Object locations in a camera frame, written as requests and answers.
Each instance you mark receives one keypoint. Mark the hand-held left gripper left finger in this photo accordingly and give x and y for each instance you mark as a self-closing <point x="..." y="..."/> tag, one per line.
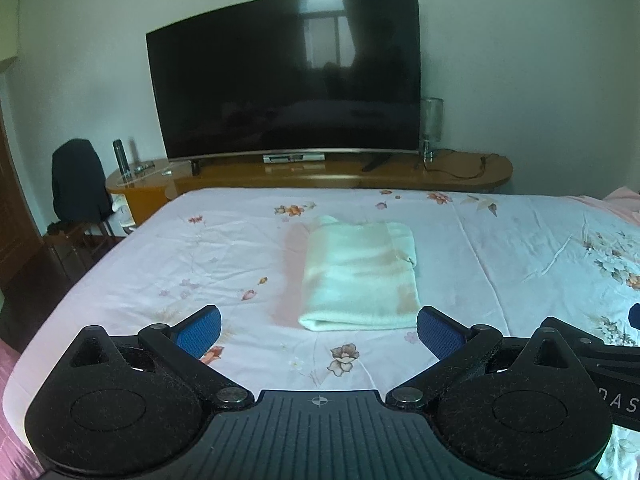
<point x="200" y="330"/>

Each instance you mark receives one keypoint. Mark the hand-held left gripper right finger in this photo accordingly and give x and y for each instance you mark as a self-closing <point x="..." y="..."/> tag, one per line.
<point x="440" y="332"/>

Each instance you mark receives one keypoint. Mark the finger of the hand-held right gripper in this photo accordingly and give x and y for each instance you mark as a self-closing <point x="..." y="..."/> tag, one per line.
<point x="635" y="317"/>

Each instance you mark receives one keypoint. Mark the white knit sweater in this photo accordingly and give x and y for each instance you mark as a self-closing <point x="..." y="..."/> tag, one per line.
<point x="360" y="275"/>

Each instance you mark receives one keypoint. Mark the floral pink bed sheet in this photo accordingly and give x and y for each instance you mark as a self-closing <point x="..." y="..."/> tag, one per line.
<point x="500" y="260"/>

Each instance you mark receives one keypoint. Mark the pink blanket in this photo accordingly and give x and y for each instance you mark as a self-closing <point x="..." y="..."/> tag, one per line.
<point x="625" y="202"/>

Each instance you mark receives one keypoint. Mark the white plastic item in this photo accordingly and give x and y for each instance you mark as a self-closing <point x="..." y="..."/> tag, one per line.
<point x="122" y="215"/>

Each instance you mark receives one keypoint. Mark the wooden chair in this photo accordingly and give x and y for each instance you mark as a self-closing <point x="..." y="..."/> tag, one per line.
<point x="75" y="245"/>

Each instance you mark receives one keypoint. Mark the wooden television cabinet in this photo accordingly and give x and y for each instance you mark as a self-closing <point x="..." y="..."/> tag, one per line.
<point x="325" y="175"/>

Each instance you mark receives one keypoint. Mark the silver set-top box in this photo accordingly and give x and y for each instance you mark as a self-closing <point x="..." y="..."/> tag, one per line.
<point x="294" y="158"/>

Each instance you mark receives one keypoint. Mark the glass table lamp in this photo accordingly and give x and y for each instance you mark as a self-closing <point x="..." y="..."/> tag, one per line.
<point x="431" y="120"/>

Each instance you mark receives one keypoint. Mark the brown wooden wardrobe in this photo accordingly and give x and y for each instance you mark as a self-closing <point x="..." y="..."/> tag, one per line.
<point x="15" y="210"/>

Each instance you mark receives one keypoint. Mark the black flat screen television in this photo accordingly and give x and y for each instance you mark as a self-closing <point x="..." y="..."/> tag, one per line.
<point x="285" y="75"/>

